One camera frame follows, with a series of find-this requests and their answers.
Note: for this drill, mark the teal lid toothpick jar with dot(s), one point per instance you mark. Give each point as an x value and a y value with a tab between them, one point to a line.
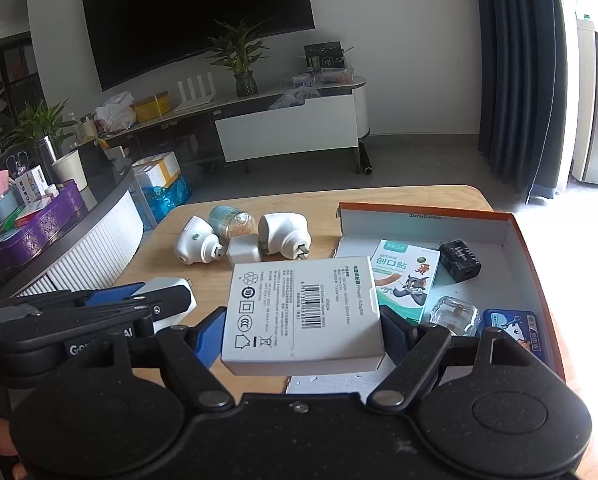
234	222

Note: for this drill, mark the round counter white ribbed side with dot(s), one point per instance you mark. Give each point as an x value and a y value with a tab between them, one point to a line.
94	245

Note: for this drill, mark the black rolled mat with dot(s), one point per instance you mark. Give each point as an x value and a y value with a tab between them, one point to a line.
366	160

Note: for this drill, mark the white power adapter box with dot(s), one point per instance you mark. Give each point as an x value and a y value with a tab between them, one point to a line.
299	320

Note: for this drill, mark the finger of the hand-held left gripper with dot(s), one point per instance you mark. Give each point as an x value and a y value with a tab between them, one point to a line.
114	294
144	312

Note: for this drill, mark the white television cabinet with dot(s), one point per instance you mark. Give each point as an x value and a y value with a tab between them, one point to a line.
284	130

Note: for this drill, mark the dark blue curtain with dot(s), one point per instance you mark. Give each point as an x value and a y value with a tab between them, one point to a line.
519	75

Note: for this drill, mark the black wall television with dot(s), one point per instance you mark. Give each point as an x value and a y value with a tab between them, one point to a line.
194	20

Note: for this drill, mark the white and yellow carton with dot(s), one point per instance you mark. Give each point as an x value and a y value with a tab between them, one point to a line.
156	170

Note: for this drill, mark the clear glass refill bottle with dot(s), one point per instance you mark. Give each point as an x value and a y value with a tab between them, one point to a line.
454	316

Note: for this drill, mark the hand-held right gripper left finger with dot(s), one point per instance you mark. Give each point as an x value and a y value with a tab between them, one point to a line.
211	337

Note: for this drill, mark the grey plastic bag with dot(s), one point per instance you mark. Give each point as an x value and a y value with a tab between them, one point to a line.
289	99

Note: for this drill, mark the white router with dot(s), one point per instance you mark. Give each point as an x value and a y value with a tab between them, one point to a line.
194	97

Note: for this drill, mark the black plug adapter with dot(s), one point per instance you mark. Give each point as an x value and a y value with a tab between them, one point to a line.
459	260

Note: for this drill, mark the orange cardboard box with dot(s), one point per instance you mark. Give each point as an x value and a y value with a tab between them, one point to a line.
369	230

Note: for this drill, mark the blue cartoon floss pack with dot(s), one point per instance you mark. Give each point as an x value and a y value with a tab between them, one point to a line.
514	327

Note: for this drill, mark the white plug-in heater green dot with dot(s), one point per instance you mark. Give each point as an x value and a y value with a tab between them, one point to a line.
196	242

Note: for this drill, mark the purple patterned box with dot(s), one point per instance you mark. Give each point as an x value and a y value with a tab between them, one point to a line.
44	230

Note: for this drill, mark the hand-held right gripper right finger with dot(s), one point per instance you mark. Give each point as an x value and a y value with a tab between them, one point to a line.
394	337

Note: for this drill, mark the green leafy plant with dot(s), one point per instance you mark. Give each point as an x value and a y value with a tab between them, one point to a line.
39	122

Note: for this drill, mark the black box device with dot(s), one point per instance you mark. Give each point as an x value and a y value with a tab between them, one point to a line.
104	167

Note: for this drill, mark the white plastic bag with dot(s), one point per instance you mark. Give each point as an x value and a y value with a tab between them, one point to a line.
115	112

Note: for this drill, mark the steel thermos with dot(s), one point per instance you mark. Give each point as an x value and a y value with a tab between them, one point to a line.
48	157

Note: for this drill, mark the dark green box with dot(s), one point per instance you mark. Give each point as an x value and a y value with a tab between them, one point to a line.
325	55

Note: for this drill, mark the small white cube charger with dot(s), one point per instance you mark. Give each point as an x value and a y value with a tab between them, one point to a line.
245	251

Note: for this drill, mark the clear plastic organizer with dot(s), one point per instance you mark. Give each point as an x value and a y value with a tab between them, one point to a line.
324	77

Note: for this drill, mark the yellow box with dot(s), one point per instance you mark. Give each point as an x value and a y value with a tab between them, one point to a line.
151	107

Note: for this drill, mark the white medicine box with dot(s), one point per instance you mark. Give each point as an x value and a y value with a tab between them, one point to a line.
31	185

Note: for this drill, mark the teal cartoon bandage box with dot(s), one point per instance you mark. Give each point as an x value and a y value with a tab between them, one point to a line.
404	280

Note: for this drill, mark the blue plastic bag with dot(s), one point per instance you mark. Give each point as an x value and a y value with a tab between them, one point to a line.
164	202

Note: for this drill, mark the white paper cup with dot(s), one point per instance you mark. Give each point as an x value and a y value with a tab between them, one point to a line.
70	170

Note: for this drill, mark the potted plant dark vase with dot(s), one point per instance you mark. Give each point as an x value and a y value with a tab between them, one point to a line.
245	82

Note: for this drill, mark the white USB charger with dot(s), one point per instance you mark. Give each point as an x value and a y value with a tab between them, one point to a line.
166	287

